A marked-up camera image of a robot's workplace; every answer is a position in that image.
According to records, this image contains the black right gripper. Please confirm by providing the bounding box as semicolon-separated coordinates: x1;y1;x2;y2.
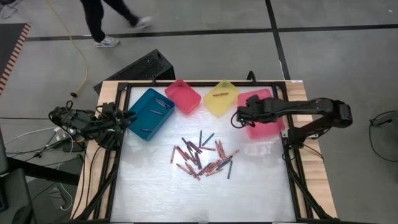
235;95;278;125

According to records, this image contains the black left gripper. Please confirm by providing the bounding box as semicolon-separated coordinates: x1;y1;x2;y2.
96;103;139;149

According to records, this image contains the blue plastic bin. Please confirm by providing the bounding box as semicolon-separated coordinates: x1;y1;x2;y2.
127;88;176;142

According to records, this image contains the large pink plastic bin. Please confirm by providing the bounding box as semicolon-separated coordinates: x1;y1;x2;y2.
237;88;286;140

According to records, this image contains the yellow plastic bin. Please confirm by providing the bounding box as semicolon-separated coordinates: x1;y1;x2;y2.
203;79;241;118

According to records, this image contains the small red plastic bin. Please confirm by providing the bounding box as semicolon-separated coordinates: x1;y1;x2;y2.
164;78;202;116

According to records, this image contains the black floor stand beam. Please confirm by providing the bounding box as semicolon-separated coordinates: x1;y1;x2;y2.
6;157;81;187

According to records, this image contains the person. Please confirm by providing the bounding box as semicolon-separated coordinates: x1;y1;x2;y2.
79;0;154;49

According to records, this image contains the striped floor mat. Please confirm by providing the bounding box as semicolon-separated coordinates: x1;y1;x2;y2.
0;22;32;94

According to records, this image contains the yellow cable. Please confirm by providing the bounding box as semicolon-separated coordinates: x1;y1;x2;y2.
45;0;90;105

